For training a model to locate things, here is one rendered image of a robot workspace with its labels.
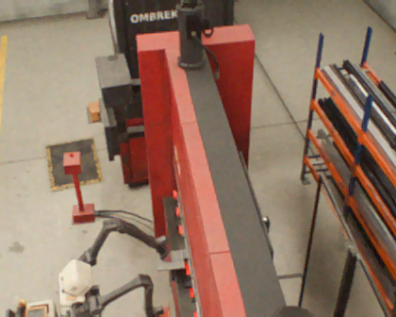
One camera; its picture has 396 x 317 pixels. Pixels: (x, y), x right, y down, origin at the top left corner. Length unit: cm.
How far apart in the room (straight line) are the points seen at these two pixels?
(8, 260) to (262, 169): 298
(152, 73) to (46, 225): 254
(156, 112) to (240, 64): 74
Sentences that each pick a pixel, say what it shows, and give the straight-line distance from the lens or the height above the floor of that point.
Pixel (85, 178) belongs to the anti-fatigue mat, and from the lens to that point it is 684.
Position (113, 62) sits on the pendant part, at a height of 195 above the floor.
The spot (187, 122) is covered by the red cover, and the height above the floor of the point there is 230.
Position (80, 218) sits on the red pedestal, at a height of 7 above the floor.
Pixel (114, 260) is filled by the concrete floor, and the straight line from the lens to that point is 588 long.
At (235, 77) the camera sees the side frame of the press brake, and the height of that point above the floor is 200.
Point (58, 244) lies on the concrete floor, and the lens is 615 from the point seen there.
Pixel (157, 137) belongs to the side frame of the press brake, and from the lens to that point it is 476.
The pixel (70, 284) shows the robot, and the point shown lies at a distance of 396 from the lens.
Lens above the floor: 432
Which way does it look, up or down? 42 degrees down
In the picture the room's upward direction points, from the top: 4 degrees counter-clockwise
